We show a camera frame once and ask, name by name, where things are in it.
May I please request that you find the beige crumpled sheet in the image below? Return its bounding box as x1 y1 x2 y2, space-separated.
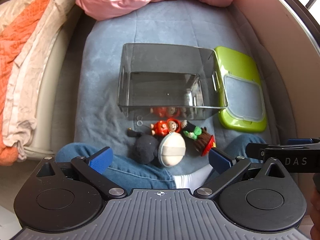
0 0 85 160

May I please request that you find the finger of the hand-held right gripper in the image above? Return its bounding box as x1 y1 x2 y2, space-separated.
287 137 320 146
246 142 267 159

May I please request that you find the grey transparent storage box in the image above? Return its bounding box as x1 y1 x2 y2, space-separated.
117 43 229 120

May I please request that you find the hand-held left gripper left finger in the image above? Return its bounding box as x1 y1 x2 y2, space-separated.
36 147 128 200

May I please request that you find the person's right leg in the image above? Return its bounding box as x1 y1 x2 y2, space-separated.
222 134 267 160

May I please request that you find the orange knitted blanket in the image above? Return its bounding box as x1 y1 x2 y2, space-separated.
0 0 54 167

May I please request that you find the green box lid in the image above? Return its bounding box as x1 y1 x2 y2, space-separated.
214 46 267 133

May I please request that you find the black plush toy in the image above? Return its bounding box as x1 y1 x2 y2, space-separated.
127 128 160 165

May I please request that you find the crochet doll with green sweater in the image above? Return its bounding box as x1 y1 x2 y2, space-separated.
180 120 216 157

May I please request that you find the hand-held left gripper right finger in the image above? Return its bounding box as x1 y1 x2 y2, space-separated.
194 148 285 202

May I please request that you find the beige padded bed frame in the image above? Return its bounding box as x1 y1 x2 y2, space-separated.
25 0 320 160

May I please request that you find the white garment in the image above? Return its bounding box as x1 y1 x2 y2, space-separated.
172 165 213 189

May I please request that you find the red figure doll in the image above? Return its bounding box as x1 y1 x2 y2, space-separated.
151 118 182 137

